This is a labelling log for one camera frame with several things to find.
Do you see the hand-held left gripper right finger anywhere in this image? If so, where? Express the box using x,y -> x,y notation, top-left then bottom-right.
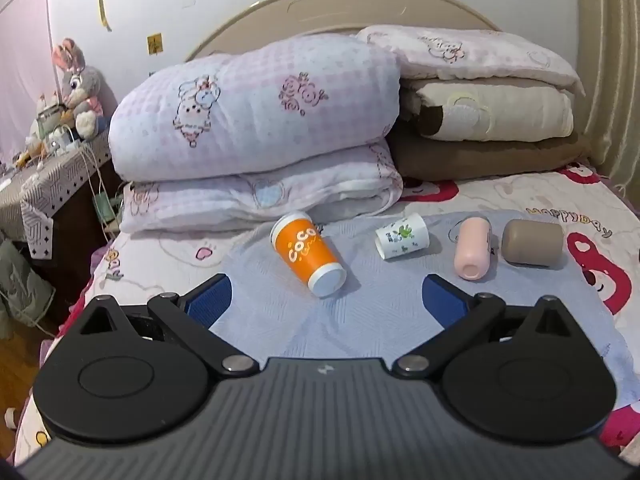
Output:
391,274 -> 582,379

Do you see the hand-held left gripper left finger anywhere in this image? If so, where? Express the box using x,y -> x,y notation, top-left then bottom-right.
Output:
75,273 -> 260,377

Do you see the pink cup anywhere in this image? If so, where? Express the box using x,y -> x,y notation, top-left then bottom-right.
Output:
453,216 -> 494,281

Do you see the white cup with green print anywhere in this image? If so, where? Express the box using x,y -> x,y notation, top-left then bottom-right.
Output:
375,212 -> 431,261

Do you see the orange paper cup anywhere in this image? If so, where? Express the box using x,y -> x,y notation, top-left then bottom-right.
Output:
270,211 -> 347,299

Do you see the taupe cup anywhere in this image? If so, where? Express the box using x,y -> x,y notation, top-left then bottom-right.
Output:
501,218 -> 565,267

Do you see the light blue mat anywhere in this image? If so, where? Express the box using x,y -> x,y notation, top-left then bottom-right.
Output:
210,211 -> 637,378

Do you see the green pouch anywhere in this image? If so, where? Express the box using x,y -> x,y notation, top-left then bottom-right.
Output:
94,191 -> 124,227

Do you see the brown folded blanket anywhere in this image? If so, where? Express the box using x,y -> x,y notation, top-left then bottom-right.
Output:
387,126 -> 594,182

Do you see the dark wooden side table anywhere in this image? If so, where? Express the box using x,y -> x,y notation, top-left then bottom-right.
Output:
27,159 -> 122,313

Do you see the grey cloth bag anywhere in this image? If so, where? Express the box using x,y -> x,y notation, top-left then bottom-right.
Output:
0,239 -> 56,329

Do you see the purple checked folded quilt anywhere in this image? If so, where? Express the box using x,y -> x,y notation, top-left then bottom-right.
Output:
108,35 -> 405,234

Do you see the bedside table with cloth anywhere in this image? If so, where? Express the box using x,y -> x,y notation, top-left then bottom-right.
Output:
0,131 -> 114,261

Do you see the cream folded blanket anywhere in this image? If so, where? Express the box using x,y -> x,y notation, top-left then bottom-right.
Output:
402,79 -> 575,142

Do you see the small white appliance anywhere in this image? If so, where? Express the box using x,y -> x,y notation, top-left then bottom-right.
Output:
46,126 -> 82,155

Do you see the pink printed pillow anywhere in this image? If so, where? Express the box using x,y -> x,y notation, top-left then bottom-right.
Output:
356,25 -> 586,97

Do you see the grey plush bunny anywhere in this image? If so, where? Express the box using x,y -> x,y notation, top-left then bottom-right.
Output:
52,37 -> 109,141

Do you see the beige ribbed panel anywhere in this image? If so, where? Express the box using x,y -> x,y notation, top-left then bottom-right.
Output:
574,0 -> 640,197

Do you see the pink curtain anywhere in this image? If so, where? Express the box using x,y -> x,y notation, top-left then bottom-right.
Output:
0,0 -> 64,162

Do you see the beige bed headboard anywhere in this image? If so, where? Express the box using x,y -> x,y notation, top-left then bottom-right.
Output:
184,0 -> 503,64

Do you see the white cable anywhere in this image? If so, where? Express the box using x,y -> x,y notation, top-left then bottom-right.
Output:
81,142 -> 124,242

